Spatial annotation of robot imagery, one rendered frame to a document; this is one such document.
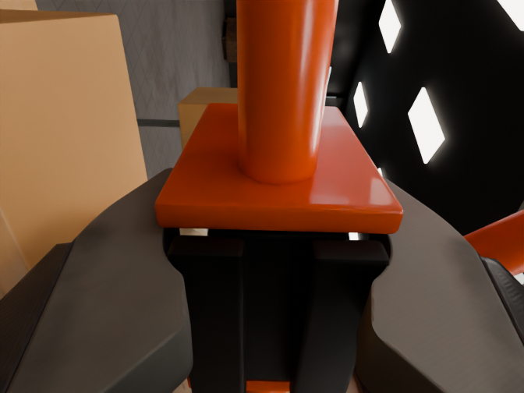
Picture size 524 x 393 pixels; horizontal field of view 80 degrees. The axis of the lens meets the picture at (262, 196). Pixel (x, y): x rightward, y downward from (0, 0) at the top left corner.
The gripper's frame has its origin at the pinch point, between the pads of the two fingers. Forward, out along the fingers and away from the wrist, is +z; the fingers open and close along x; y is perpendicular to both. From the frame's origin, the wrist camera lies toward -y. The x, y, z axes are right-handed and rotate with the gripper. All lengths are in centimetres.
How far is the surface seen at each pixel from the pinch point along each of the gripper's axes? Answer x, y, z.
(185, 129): -47, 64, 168
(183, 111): -48, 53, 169
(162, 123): -70, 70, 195
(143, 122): -82, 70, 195
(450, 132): 282, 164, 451
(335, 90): 234, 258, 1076
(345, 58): 237, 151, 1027
